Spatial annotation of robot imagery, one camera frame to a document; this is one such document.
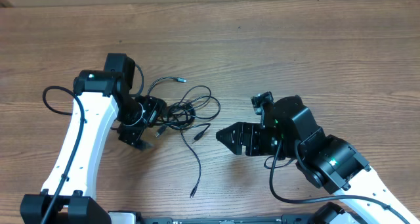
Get black usb cables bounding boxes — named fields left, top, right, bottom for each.
left=146, top=76, right=221, bottom=145

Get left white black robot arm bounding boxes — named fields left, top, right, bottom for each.
left=20, top=53, right=166, bottom=223

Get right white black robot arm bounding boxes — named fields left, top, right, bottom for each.
left=216, top=92, right=419, bottom=223

